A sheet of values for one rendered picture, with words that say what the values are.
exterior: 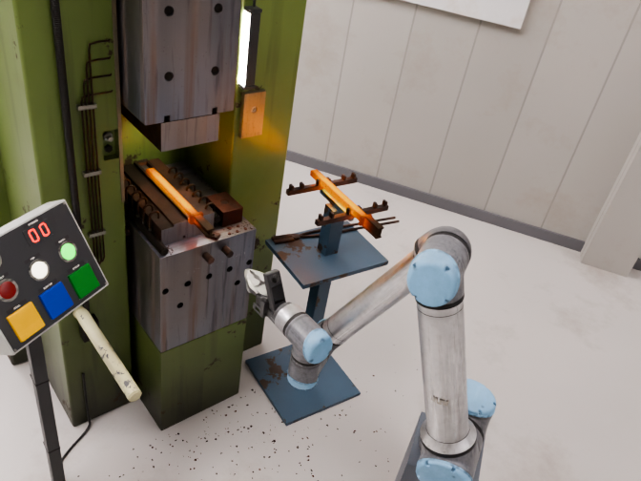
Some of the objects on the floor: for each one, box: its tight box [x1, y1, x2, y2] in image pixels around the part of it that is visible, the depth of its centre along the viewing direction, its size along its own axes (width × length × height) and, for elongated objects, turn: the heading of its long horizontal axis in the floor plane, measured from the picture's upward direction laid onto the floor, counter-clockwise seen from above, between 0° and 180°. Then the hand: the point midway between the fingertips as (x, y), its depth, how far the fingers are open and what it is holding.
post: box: [26, 335, 66, 481], centre depth 192 cm, size 4×4×108 cm
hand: (248, 270), depth 184 cm, fingers closed
